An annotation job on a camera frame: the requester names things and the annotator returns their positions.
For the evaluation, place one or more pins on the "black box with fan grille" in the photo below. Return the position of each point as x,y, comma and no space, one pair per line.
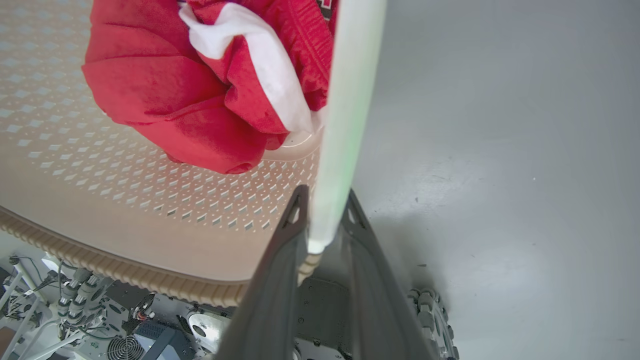
145,342

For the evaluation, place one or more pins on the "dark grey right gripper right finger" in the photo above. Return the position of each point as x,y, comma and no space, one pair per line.
380,305

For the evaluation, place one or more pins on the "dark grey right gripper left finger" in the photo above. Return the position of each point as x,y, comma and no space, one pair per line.
272,295

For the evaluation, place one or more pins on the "grey roller wheel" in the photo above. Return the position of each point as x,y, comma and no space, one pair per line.
432,320

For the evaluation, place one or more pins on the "beige perforated laundry basket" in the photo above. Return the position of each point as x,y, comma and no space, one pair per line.
125,210

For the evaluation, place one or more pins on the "white robot wheeled base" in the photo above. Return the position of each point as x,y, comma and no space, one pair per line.
65,320

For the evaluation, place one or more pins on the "red and white garment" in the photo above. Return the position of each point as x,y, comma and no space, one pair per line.
165,85

